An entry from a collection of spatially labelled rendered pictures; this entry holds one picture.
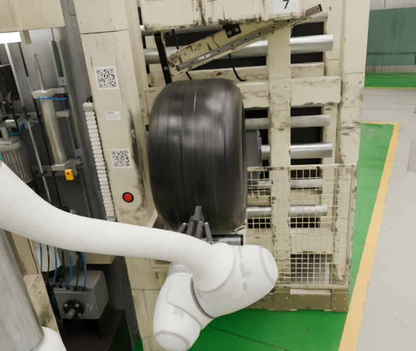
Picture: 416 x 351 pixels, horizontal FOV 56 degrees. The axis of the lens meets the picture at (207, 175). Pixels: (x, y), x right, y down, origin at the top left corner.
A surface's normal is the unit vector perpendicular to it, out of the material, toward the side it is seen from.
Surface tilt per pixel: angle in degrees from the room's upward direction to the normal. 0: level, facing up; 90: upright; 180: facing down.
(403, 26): 90
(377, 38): 90
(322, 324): 0
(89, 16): 90
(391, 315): 0
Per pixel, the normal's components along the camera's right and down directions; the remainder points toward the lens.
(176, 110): -0.14, -0.50
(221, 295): -0.04, 0.56
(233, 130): 0.56, -0.21
